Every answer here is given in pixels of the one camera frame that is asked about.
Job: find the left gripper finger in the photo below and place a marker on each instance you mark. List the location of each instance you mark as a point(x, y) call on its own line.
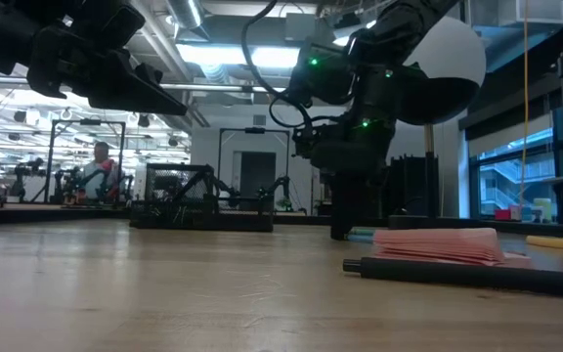
point(130, 93)
point(150, 73)

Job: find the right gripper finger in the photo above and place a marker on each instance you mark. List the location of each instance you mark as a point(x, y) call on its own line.
point(353, 195)
point(338, 205)

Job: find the green pencil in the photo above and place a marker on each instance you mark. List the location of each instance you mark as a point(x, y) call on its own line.
point(363, 231)

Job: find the grey-blue pen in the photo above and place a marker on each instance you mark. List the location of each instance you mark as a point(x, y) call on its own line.
point(362, 239)

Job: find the pink sticky note pad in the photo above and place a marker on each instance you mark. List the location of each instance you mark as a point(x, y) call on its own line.
point(438, 244)

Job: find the black pen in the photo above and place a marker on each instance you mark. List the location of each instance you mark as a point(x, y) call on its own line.
point(457, 276)

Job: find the background black robot arm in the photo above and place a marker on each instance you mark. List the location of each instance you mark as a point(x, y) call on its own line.
point(276, 186)

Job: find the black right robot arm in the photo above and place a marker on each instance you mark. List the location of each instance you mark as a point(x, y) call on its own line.
point(394, 29)

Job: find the black mesh desk organizer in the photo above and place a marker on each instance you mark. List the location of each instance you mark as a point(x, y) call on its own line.
point(203, 220)

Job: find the black cabinet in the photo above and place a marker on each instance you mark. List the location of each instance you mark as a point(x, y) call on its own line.
point(408, 186)

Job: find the ceiling light panel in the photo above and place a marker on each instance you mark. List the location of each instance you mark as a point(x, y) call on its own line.
point(213, 55)

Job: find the person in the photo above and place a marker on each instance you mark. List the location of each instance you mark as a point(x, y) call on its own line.
point(100, 166)

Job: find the grey door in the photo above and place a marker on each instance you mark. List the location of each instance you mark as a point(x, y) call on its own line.
point(257, 171)

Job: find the white globe table lamp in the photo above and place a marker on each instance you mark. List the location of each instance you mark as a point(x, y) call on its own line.
point(452, 58)

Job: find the small red box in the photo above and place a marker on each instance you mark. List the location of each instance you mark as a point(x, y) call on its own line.
point(502, 215)

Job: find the black station frame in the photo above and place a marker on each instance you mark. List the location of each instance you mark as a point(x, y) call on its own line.
point(254, 130)
point(86, 121)

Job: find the silver ventilation duct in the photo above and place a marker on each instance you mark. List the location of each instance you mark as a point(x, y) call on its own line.
point(186, 12)

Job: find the black aluminium table frame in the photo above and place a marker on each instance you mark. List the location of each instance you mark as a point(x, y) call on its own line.
point(42, 214)

